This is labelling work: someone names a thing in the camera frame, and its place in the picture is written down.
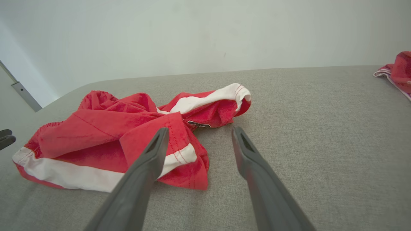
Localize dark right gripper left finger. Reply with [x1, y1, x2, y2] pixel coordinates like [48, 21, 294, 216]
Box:
[85, 127, 170, 231]

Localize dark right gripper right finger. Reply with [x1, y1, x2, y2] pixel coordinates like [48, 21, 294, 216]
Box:
[231, 126, 317, 231]

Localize red shorts with white stripe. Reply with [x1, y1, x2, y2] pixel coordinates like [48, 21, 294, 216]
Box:
[12, 83, 252, 193]

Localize red basketball jersey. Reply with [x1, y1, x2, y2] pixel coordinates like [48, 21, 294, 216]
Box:
[373, 51, 411, 101]

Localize grey metal bar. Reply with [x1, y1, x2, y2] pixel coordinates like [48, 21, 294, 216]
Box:
[0, 60, 43, 112]

